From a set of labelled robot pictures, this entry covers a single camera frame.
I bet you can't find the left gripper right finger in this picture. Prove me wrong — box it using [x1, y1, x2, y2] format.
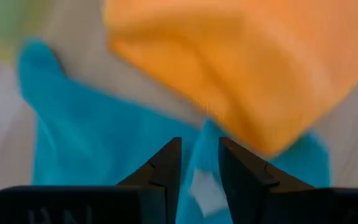
[218, 137, 315, 224]

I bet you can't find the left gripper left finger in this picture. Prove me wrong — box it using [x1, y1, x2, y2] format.
[118, 137, 182, 224]

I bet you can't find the teal microfiber towel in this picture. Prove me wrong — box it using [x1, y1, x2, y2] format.
[17, 39, 331, 224]

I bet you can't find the orange microfiber towel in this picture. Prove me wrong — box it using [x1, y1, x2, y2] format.
[103, 0, 358, 158]

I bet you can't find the yellow translucent plastic bin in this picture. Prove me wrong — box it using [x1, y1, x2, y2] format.
[0, 0, 46, 65]

